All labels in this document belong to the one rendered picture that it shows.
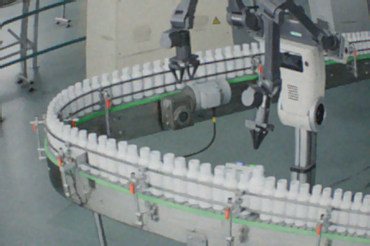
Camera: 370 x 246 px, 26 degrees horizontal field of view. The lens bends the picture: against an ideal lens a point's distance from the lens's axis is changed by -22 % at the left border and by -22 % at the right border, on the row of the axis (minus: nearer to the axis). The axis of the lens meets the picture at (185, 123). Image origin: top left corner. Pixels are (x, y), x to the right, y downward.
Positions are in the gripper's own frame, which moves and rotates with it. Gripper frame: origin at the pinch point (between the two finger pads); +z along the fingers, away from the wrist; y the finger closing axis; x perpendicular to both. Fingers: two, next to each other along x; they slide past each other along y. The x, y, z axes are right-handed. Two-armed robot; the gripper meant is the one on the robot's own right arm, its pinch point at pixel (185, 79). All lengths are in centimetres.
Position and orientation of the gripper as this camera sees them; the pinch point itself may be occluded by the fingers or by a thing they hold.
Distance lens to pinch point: 361.8
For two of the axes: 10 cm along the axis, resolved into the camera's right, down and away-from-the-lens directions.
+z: 0.5, 9.4, 3.2
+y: -6.5, 2.8, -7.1
